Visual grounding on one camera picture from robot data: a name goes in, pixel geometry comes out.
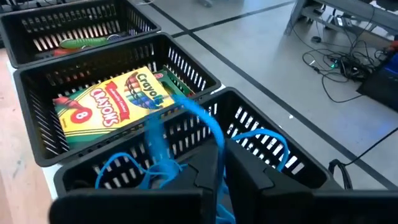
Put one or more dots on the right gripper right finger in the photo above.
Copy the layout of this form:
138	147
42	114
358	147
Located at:
280	208

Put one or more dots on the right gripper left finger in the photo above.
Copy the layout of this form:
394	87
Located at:
140	208

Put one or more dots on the yellow green Crayola crayon box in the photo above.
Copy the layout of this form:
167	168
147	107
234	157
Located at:
105	109
174	81

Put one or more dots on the black plastic mesh basket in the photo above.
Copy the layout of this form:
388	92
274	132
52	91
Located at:
37	102
192	130
77	12

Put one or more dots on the wooden desk grey frame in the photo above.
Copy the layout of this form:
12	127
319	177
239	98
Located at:
357	12

